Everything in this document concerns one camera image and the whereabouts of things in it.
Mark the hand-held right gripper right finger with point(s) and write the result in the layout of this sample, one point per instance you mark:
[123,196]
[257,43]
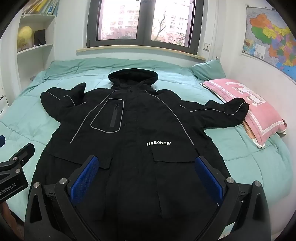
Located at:
[208,179]

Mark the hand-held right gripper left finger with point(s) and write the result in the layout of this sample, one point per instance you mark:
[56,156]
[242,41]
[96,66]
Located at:
[84,179]

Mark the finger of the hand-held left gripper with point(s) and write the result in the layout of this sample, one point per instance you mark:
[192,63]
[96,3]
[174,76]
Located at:
[19,155]
[1,140]

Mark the black hooded jacket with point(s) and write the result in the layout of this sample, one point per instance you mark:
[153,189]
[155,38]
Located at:
[138,120]

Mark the pink printed pillow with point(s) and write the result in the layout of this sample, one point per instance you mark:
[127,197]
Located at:
[242,99]

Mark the yellow plush toy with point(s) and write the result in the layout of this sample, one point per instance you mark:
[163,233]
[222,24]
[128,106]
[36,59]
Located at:
[25,36]

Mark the mint green pillow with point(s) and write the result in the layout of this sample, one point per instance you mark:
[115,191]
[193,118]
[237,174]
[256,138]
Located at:
[209,69]

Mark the mint green quilt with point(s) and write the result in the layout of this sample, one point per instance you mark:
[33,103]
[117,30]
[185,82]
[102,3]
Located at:
[161,76]

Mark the pale wooden window sill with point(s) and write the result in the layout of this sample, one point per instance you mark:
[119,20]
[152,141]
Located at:
[138,50]

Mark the row of books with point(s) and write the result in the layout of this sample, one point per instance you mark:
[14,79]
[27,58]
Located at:
[44,6]

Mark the dark framed window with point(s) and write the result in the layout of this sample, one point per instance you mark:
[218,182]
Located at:
[145,23]

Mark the white wall shelf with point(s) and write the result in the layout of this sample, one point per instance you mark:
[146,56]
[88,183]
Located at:
[34,48]

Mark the black picture frame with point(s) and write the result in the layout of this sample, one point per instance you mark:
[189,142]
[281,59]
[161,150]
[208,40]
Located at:
[39,37]

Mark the white wall switch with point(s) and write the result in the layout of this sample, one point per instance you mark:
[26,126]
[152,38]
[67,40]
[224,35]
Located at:
[207,46]

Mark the colourful wall map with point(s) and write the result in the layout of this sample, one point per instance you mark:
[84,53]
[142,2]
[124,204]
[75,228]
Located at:
[268,34]

